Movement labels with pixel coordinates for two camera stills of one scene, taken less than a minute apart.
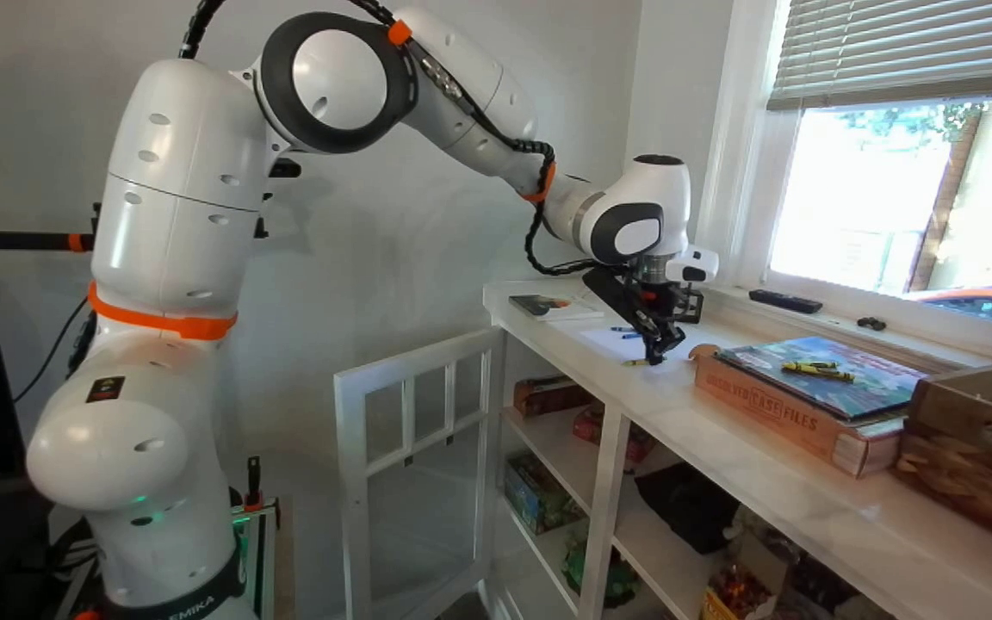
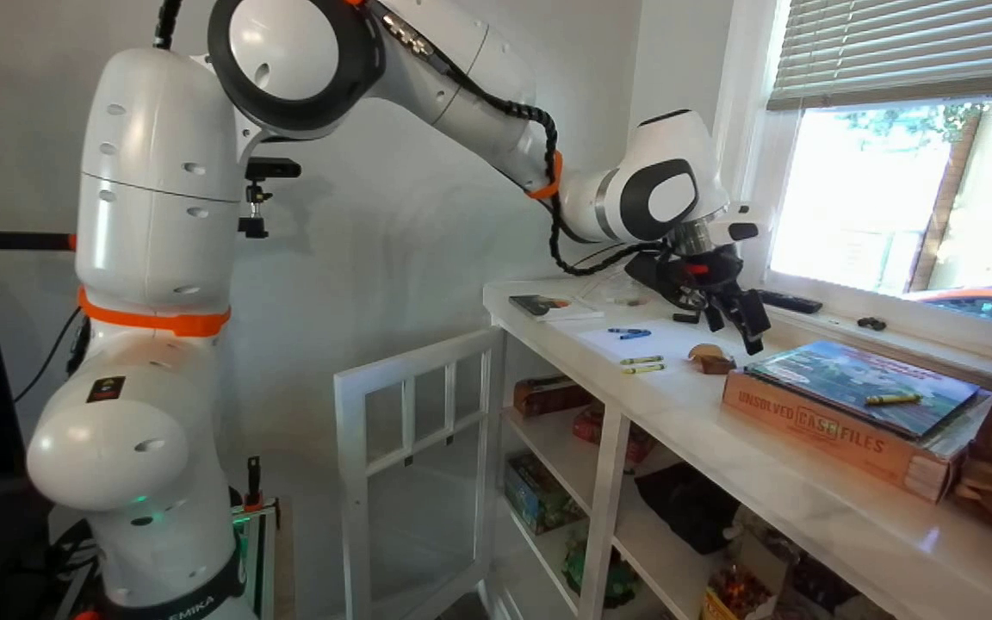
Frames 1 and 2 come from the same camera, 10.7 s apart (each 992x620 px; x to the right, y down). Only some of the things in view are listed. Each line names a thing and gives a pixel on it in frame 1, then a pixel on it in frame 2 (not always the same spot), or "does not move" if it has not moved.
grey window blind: (842, 55) does not move
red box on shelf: (555, 396) does not move
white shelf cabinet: (631, 492) does not move
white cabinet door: (415, 474) does not move
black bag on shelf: (695, 503) does not move
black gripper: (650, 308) to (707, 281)
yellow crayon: (825, 371) to (894, 401)
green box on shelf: (539, 492) does not move
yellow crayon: (827, 371) to (641, 363)
